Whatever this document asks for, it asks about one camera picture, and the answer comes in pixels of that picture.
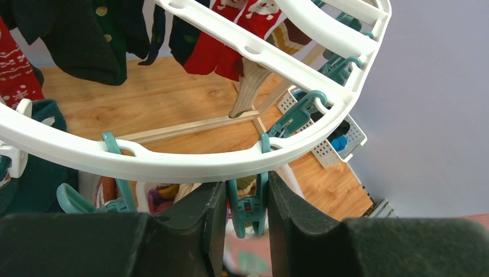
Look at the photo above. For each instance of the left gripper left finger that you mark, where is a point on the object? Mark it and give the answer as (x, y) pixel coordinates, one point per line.
(187, 239)

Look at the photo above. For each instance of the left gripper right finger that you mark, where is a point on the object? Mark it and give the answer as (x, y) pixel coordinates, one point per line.
(307, 242)

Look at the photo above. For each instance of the pink sock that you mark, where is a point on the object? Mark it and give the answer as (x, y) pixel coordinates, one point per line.
(247, 256)

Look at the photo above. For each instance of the white round clip hanger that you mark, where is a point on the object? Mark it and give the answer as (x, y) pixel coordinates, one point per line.
(142, 164)

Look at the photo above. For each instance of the dark teal sock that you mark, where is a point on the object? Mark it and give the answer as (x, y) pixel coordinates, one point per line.
(36, 190)

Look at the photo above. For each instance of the teal clip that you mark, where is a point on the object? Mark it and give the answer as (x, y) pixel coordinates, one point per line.
(249, 209)

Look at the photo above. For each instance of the white sock laundry basket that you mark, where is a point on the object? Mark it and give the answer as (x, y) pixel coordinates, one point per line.
(155, 198)

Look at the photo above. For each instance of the white side basket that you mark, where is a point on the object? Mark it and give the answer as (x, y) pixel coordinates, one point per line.
(324, 152)

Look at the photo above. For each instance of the blue folded garment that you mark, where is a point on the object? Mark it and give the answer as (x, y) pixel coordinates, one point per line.
(338, 137)

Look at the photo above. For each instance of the red patterned sock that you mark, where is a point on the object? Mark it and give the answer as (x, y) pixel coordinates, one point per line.
(18, 80)

